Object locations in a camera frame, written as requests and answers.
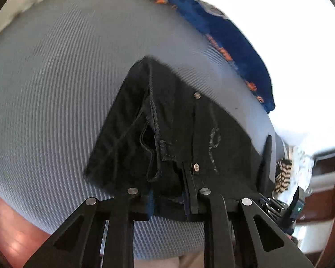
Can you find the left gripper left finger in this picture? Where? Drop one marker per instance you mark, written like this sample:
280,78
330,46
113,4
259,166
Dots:
96,234

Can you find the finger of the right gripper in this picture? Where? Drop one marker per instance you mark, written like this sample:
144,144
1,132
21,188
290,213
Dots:
264,168

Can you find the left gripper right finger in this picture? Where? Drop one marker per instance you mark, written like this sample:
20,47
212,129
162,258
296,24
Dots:
240,235

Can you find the black pants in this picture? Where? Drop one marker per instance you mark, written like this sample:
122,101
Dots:
157,129

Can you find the black white zigzag cloth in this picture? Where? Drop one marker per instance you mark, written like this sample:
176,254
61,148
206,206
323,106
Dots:
283,175

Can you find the blue floral blanket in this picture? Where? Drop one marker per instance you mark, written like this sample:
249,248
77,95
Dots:
225,36

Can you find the grey mesh mattress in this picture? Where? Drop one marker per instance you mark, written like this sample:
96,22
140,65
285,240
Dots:
62,64

